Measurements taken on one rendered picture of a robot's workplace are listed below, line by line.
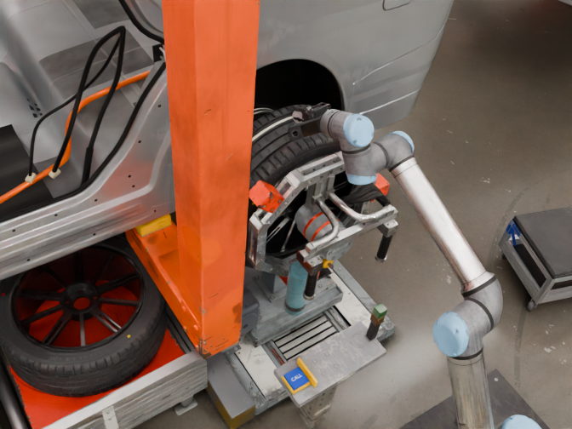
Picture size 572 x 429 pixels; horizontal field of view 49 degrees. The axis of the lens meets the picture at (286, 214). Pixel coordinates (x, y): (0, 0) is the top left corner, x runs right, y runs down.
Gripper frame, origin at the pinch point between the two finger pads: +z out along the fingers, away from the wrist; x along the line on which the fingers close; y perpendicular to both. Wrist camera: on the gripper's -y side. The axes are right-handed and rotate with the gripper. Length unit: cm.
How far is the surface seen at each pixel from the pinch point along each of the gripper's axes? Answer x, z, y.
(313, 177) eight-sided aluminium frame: -20.3, -6.9, -2.8
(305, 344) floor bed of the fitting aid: -116, 37, -11
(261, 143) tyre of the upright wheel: -6.7, 8.9, -10.5
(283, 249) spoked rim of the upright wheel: -59, 25, -10
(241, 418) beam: -117, 20, -55
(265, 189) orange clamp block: -16.2, -5.7, -20.7
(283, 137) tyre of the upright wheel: -7.3, 6.3, -3.2
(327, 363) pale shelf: -94, -6, -20
